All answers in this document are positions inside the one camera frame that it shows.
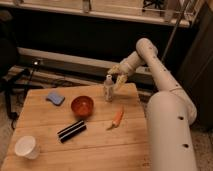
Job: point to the black rectangular brush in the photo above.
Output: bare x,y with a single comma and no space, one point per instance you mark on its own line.
71,131

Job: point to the red ceramic bowl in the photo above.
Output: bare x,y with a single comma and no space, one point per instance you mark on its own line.
82,106

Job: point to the blue sponge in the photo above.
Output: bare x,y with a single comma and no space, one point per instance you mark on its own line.
55,98

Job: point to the orange pepper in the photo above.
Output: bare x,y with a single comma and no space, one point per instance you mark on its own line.
117,119

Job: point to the clear plastic bottle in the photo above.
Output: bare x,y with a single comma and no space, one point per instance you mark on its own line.
108,88

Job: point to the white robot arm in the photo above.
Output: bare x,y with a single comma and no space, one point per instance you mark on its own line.
170,111

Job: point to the white baseboard ledge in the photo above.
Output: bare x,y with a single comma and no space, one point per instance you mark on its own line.
69,62

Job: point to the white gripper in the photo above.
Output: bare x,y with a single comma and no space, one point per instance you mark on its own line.
126,67

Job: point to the dark cabinet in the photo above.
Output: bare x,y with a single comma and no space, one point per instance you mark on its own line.
196,71

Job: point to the dark office chair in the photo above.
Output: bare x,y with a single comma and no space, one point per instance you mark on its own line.
8,49

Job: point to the metal pole stand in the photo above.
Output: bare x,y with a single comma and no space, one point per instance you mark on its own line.
179,18

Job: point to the black tripod stand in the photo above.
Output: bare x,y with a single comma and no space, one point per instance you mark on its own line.
7,87

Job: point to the white paper cup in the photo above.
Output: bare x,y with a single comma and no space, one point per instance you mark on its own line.
27,147

